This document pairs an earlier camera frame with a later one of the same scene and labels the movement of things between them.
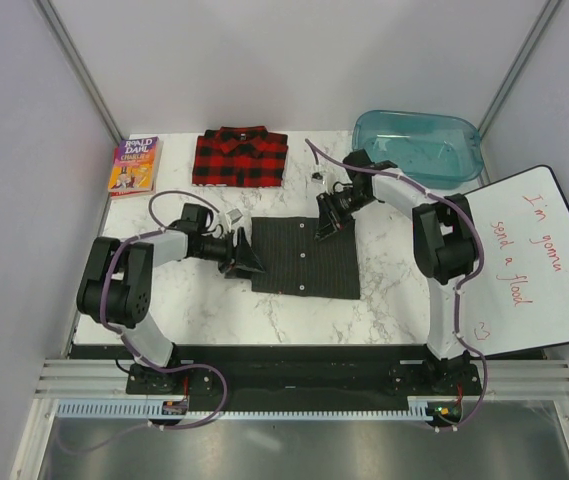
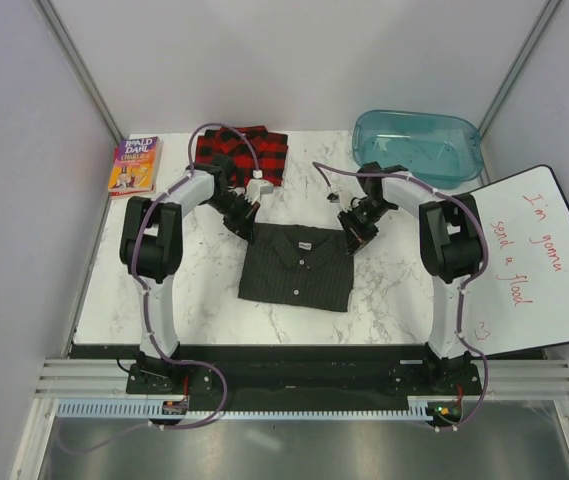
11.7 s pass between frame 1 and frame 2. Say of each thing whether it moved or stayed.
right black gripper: moved
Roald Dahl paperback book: stayed
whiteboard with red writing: stayed
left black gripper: moved
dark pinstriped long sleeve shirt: moved
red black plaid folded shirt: stayed
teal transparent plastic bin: stayed
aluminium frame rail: stayed
